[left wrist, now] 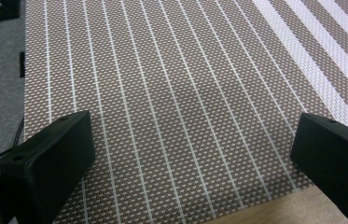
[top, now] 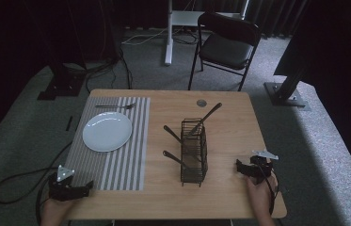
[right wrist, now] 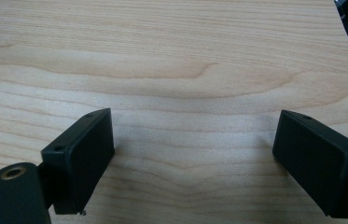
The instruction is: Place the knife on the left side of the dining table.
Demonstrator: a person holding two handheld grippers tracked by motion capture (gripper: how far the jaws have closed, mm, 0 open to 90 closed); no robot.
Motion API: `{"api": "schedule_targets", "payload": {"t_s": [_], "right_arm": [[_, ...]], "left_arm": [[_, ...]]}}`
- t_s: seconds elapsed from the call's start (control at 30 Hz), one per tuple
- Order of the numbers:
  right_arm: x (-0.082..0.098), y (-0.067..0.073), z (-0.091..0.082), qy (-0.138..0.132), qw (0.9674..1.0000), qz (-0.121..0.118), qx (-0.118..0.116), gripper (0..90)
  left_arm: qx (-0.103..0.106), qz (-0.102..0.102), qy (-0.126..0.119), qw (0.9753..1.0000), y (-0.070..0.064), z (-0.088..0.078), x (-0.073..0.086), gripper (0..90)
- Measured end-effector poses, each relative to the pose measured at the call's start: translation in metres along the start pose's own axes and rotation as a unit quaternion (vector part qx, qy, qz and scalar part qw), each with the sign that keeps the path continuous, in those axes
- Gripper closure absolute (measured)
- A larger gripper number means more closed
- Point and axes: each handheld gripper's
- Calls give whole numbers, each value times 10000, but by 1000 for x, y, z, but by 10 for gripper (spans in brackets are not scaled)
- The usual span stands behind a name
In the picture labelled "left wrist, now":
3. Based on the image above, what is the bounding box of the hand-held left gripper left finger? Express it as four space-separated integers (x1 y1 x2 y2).
0 110 97 224

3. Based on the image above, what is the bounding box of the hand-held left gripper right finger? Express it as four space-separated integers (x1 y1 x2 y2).
289 112 348 224

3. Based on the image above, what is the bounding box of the small black block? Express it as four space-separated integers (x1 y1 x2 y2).
19 50 26 78

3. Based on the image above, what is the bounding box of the brown striped woven placemat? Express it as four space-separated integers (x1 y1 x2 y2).
22 0 348 224

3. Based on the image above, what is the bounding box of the black cable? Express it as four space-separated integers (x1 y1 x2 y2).
0 117 25 171

